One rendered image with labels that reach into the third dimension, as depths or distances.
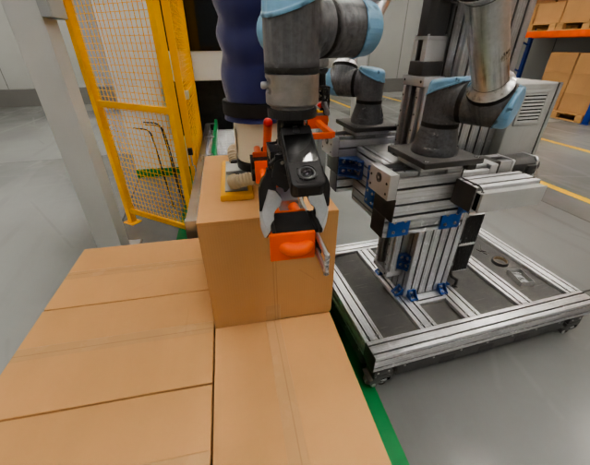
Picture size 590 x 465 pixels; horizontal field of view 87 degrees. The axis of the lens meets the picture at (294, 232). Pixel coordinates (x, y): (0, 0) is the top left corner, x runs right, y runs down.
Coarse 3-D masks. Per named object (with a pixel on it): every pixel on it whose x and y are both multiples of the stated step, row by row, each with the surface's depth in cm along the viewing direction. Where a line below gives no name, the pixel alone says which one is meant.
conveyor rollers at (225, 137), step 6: (222, 132) 336; (228, 132) 337; (210, 138) 312; (222, 138) 314; (228, 138) 315; (234, 138) 316; (210, 144) 297; (222, 144) 298; (228, 144) 293; (210, 150) 275; (222, 150) 276
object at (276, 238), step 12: (276, 216) 54; (288, 216) 54; (300, 216) 54; (276, 228) 50; (288, 228) 50; (300, 228) 50; (312, 228) 50; (276, 240) 49; (288, 240) 49; (300, 240) 50; (312, 240) 50; (276, 252) 50; (312, 252) 51
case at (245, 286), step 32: (224, 160) 129; (256, 192) 100; (224, 224) 85; (256, 224) 87; (224, 256) 90; (256, 256) 92; (224, 288) 96; (256, 288) 98; (288, 288) 101; (320, 288) 104; (224, 320) 103; (256, 320) 105
